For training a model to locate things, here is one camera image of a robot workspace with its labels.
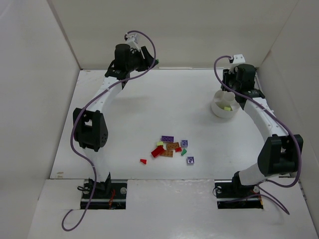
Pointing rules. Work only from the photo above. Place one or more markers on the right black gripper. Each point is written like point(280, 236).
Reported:
point(229, 81)

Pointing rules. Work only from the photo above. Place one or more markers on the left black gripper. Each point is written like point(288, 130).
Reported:
point(146, 58)

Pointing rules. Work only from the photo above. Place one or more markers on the red 2x4 lego brick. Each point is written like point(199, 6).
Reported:
point(157, 151)

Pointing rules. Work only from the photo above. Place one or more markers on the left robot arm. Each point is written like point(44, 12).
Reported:
point(89, 132)

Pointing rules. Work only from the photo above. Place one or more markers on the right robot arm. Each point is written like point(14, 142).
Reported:
point(281, 153)

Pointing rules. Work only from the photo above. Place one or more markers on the white divided round container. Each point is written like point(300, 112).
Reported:
point(224, 104)

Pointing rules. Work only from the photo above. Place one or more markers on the lavender 2x2 lego brick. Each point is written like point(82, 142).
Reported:
point(190, 160)
point(184, 143)

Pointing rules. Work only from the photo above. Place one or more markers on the purple 2x4 lego brick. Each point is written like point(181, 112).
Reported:
point(166, 138)

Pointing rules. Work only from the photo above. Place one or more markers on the orange 2x4 lego brick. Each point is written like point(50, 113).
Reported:
point(172, 146)

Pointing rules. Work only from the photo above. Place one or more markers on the orange 2x4 lego plate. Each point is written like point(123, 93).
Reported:
point(167, 153)

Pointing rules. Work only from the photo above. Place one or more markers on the aluminium rail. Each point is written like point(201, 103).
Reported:
point(257, 84)

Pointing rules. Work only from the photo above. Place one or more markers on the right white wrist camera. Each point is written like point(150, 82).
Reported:
point(237, 59)

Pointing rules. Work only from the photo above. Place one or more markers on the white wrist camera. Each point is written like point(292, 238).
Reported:
point(237, 59)
point(132, 41)

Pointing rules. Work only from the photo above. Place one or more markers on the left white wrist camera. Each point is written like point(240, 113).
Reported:
point(132, 41)

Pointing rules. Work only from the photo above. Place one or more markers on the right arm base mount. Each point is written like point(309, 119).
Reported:
point(246, 197)

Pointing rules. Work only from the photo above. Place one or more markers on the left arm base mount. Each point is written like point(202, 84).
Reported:
point(107, 196)

